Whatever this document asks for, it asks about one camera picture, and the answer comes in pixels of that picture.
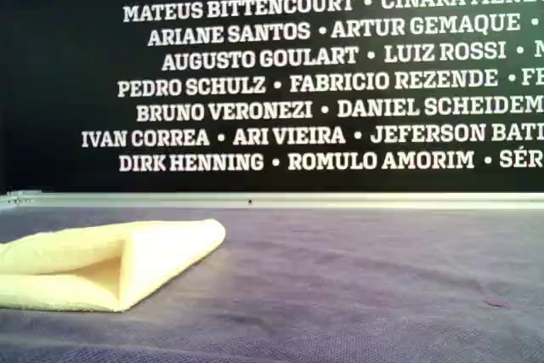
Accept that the purple table cover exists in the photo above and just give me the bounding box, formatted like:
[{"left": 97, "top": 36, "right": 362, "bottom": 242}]
[{"left": 0, "top": 205, "right": 544, "bottom": 363}]

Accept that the aluminium frame rail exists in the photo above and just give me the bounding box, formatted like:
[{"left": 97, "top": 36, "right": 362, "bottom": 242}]
[{"left": 0, "top": 190, "right": 544, "bottom": 212}]

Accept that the yellow cloth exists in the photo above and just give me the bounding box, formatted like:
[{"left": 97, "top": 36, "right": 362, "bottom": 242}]
[{"left": 0, "top": 218, "right": 227, "bottom": 313}]

